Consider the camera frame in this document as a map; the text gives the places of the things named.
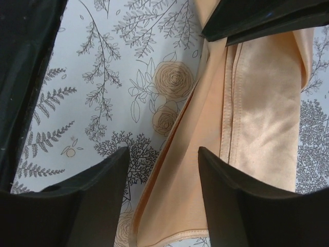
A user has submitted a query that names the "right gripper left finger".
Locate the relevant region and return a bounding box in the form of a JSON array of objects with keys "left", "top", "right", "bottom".
[{"left": 1, "top": 147, "right": 130, "bottom": 246}]

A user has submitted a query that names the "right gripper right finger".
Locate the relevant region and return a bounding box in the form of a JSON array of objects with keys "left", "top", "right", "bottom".
[{"left": 198, "top": 147, "right": 328, "bottom": 247}]

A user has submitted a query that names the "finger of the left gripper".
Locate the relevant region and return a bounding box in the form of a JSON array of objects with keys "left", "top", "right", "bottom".
[{"left": 202, "top": 0, "right": 328, "bottom": 46}]

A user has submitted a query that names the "orange satin napkin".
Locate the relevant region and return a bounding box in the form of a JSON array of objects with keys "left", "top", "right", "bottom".
[{"left": 129, "top": 1, "right": 314, "bottom": 246}]

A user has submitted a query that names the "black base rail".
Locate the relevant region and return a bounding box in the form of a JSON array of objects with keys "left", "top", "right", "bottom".
[{"left": 1, "top": 1, "right": 67, "bottom": 191}]

